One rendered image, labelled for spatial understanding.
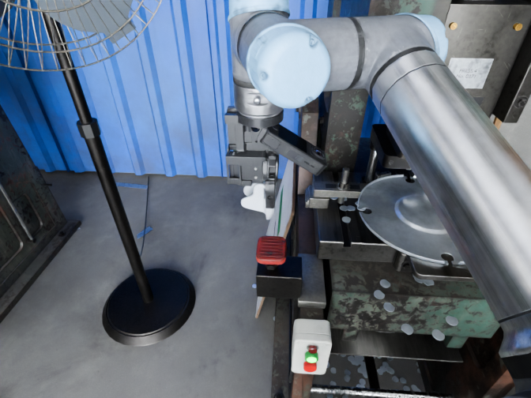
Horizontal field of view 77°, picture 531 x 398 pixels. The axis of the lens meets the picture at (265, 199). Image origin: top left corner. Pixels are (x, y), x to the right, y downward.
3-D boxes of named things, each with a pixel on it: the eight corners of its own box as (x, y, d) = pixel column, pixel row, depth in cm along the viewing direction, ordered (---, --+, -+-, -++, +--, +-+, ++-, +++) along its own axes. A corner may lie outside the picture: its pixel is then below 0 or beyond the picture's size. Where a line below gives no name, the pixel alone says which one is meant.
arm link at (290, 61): (374, 25, 31) (328, 7, 39) (254, 31, 28) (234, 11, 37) (359, 107, 35) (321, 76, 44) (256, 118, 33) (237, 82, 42)
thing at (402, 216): (349, 174, 84) (350, 172, 84) (467, 179, 83) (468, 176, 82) (370, 260, 61) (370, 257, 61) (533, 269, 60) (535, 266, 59)
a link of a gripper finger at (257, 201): (242, 216, 63) (241, 175, 57) (274, 218, 62) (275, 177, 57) (241, 227, 60) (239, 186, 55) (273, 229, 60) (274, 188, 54)
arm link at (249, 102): (286, 72, 50) (285, 91, 43) (285, 102, 52) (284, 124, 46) (236, 71, 50) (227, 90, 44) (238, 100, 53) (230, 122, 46)
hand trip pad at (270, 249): (284, 285, 68) (286, 260, 64) (255, 283, 69) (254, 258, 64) (285, 260, 74) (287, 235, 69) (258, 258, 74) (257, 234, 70)
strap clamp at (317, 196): (371, 210, 85) (379, 177, 78) (305, 208, 86) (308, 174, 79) (367, 196, 89) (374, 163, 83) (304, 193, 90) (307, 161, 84)
